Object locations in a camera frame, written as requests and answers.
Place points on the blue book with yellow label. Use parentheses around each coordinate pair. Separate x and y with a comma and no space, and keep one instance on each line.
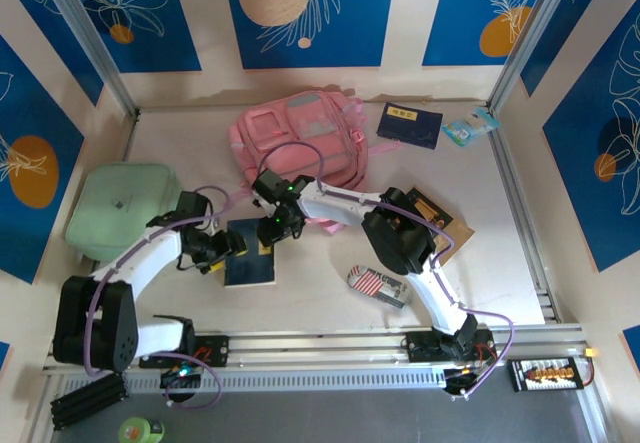
(247,268)
(410,125)

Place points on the pink backpack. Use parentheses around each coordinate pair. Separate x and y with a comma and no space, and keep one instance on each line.
(300,133)

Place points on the flag print pencil case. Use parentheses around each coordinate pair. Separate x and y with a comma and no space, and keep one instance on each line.
(380,288)

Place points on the brown kraft book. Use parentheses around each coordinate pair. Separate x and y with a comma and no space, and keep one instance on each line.
(458,238)

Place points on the light blue tissue pack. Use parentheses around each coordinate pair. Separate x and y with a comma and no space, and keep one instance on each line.
(470,130)

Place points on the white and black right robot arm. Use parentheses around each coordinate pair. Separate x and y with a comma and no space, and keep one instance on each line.
(435,298)

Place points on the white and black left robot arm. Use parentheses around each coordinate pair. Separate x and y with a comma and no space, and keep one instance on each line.
(140,260)

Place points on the mint green zip pouch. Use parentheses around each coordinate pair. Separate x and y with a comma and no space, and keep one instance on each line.
(115,208)

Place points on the small black circuit board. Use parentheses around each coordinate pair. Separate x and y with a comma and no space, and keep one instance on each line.
(465,379)
(180,377)

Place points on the green tape roll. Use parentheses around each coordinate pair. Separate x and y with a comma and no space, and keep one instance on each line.
(140,430)

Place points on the black ribbed metal block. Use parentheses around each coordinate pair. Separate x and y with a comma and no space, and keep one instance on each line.
(87,400)

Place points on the black board with orange connectors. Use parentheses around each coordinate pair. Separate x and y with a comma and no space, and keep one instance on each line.
(545,375)

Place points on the yellow power connector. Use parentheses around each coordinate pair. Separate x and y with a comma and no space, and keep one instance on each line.
(592,352)

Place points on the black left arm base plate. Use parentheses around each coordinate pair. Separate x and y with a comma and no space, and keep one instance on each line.
(215,350)

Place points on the long aluminium mounting rail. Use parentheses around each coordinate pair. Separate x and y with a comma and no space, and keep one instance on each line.
(325,348)

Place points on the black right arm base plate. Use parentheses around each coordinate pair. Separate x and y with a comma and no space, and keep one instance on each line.
(420,348)

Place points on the aluminium frame post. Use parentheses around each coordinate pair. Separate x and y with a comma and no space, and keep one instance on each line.
(530,38)
(90,38)

